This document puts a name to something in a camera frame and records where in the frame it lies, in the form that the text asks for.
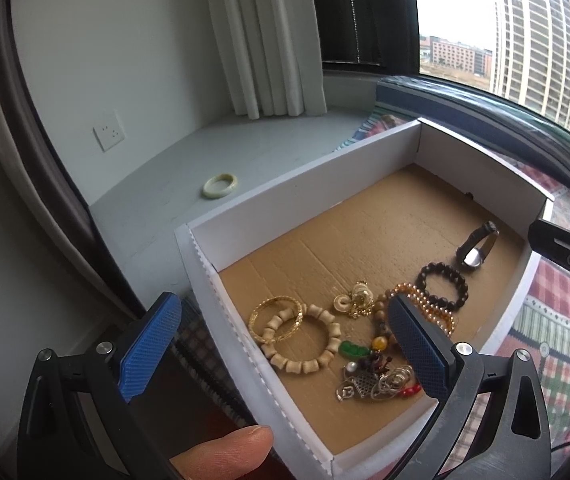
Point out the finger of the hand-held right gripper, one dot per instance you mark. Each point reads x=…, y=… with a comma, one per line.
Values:
x=565, y=250

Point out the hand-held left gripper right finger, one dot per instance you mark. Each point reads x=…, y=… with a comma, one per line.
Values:
x=420, y=345

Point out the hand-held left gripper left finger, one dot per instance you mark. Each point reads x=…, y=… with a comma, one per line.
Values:
x=150, y=345

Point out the dark red bead charm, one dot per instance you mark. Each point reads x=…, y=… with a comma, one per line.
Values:
x=377, y=361

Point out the green jade pendant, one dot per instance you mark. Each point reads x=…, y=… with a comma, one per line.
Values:
x=352, y=349

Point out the small white pearl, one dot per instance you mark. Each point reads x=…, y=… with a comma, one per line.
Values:
x=350, y=368

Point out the gold disc pendant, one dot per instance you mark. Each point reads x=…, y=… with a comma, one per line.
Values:
x=343, y=303

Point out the gold bangle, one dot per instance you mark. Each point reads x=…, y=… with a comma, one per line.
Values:
x=254, y=321

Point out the white cardboard box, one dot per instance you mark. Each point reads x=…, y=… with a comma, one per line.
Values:
x=365, y=220

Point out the person's left hand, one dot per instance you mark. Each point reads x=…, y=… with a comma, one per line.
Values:
x=225, y=452

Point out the patchwork plaid blanket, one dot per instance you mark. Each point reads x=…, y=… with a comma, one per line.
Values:
x=565, y=360

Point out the pale jade bangle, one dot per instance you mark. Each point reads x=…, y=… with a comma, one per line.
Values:
x=207, y=189

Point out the tall tower building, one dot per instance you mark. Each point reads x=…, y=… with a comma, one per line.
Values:
x=535, y=35

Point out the grey window sill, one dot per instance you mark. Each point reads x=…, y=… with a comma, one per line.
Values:
x=215, y=150

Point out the low brown building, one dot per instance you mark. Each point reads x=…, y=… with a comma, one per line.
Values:
x=460, y=55

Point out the dark window blind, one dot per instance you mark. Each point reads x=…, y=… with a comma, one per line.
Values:
x=365, y=10

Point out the white curtain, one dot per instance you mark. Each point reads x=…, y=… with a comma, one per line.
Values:
x=265, y=35

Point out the white wall socket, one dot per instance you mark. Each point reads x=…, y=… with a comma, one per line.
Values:
x=110, y=130

